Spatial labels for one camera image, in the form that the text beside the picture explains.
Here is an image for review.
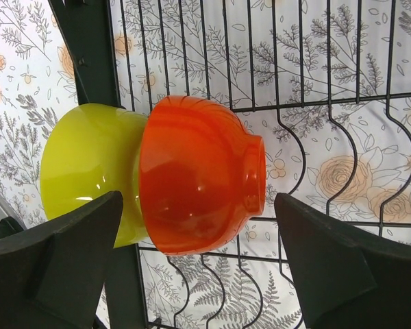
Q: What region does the black wire dish rack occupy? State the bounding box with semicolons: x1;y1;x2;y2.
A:
47;0;411;329

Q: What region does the small lime green bowl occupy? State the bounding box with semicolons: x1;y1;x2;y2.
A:
40;103;148;247

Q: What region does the red orange bowl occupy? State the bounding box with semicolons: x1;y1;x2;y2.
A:
138;95;266;256

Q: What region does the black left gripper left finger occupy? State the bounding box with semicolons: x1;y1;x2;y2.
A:
0;191;123;328

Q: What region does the floral patterned table mat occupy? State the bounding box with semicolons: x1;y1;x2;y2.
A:
0;0;411;329

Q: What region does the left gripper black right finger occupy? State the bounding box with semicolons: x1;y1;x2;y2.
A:
274;193;411;328

